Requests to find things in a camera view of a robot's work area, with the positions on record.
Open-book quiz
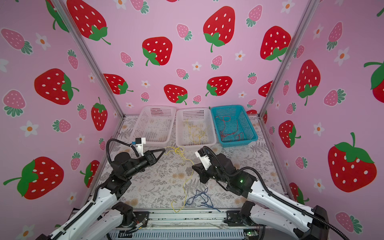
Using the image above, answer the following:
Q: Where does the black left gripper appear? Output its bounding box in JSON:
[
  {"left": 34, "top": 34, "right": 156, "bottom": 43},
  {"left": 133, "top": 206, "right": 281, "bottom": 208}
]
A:
[{"left": 124, "top": 148, "right": 164, "bottom": 182}]

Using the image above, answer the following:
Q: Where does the red cable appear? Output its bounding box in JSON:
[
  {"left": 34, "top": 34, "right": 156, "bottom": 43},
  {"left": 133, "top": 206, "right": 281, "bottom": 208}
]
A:
[
  {"left": 218, "top": 119, "right": 244, "bottom": 142},
  {"left": 214, "top": 115, "right": 232, "bottom": 133}
]

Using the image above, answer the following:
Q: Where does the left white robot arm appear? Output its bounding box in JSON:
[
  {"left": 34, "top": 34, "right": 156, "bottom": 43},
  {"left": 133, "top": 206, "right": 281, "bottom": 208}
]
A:
[{"left": 38, "top": 138, "right": 166, "bottom": 240}]

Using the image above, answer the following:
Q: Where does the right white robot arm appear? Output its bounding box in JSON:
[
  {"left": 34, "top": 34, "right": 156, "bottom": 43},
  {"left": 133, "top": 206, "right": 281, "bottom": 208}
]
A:
[{"left": 192, "top": 147, "right": 348, "bottom": 240}]

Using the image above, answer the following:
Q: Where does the left white plastic basket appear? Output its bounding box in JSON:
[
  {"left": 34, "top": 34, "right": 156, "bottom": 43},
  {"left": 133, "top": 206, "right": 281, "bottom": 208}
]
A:
[{"left": 130, "top": 106, "right": 176, "bottom": 147}]

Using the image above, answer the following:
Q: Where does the white plastic basket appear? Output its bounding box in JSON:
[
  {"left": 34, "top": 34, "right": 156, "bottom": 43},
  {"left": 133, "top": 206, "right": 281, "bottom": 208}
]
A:
[
  {"left": 130, "top": 106, "right": 176, "bottom": 147},
  {"left": 176, "top": 108, "right": 217, "bottom": 150}
]

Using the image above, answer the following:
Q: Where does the middle white plastic basket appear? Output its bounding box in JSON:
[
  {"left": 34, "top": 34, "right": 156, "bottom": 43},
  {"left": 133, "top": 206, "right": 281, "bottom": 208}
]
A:
[{"left": 176, "top": 108, "right": 217, "bottom": 150}]

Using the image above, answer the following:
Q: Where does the teal plastic basket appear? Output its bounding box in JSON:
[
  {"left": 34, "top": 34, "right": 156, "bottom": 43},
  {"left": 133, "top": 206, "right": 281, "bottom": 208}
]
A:
[{"left": 211, "top": 105, "right": 258, "bottom": 148}]

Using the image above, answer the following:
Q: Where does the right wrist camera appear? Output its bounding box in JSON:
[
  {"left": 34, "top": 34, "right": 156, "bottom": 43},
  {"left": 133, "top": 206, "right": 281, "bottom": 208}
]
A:
[{"left": 195, "top": 150, "right": 212, "bottom": 171}]

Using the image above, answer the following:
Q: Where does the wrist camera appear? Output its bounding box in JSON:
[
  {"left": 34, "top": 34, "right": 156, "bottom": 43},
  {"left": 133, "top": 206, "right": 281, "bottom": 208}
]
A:
[
  {"left": 195, "top": 150, "right": 212, "bottom": 171},
  {"left": 131, "top": 138, "right": 146, "bottom": 158}
]

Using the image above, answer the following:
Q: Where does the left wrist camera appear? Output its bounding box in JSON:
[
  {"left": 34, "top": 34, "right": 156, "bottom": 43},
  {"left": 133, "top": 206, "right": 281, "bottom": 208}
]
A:
[{"left": 131, "top": 138, "right": 146, "bottom": 158}]

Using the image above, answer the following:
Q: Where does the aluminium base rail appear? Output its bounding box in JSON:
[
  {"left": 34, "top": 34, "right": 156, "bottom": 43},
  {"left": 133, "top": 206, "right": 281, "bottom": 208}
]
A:
[{"left": 68, "top": 208, "right": 301, "bottom": 240}]

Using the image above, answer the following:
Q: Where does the left aluminium corner post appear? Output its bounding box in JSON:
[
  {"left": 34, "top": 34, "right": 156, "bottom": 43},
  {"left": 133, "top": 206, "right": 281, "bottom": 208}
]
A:
[{"left": 52, "top": 0, "right": 125, "bottom": 119}]

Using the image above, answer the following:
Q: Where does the aluminium corner post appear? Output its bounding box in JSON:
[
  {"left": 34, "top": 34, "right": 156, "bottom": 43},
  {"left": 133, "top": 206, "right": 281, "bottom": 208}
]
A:
[
  {"left": 259, "top": 0, "right": 320, "bottom": 119},
  {"left": 52, "top": 0, "right": 125, "bottom": 119}
]

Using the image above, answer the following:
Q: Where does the right aluminium corner post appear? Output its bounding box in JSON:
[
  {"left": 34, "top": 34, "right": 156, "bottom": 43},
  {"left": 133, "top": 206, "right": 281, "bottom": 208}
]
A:
[{"left": 259, "top": 0, "right": 320, "bottom": 119}]

